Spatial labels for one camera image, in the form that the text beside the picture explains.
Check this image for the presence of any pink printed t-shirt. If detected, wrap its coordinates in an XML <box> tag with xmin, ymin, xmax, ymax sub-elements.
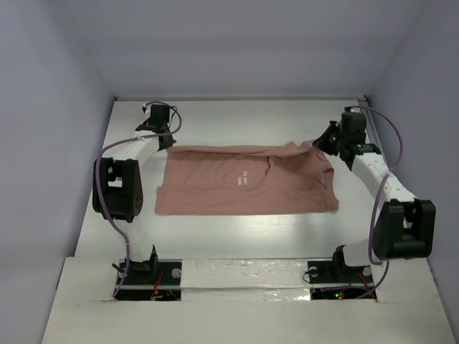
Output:
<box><xmin>155</xmin><ymin>140</ymin><xmax>339</xmax><ymax>216</ymax></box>

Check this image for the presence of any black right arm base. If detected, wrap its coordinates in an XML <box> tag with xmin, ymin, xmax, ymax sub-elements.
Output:
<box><xmin>302</xmin><ymin>260</ymin><xmax>377</xmax><ymax>300</ymax></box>

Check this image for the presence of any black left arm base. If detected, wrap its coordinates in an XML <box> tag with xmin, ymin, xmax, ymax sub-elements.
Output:
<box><xmin>115</xmin><ymin>260</ymin><xmax>182</xmax><ymax>301</ymax></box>

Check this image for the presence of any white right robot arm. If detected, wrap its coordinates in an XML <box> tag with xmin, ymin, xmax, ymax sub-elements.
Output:
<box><xmin>308</xmin><ymin>105</ymin><xmax>436</xmax><ymax>283</ymax></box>

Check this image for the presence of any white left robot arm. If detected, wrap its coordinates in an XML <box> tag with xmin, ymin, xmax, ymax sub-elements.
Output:
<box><xmin>93</xmin><ymin>101</ymin><xmax>182</xmax><ymax>283</ymax></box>

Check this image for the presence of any white foam front board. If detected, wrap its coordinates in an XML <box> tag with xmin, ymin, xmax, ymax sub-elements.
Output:
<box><xmin>43</xmin><ymin>257</ymin><xmax>454</xmax><ymax>343</ymax></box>

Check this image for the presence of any aluminium right table rail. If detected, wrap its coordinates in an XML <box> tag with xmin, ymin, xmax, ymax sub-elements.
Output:
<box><xmin>357</xmin><ymin>100</ymin><xmax>388</xmax><ymax>164</ymax></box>

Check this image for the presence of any aluminium table rail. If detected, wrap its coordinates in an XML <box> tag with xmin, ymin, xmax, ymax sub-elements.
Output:
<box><xmin>114</xmin><ymin>95</ymin><xmax>367</xmax><ymax>102</ymax></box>
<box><xmin>357</xmin><ymin>100</ymin><xmax>388</xmax><ymax>164</ymax></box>

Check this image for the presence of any aluminium back table rail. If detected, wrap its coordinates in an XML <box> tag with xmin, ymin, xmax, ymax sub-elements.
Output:
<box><xmin>114</xmin><ymin>95</ymin><xmax>367</xmax><ymax>102</ymax></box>

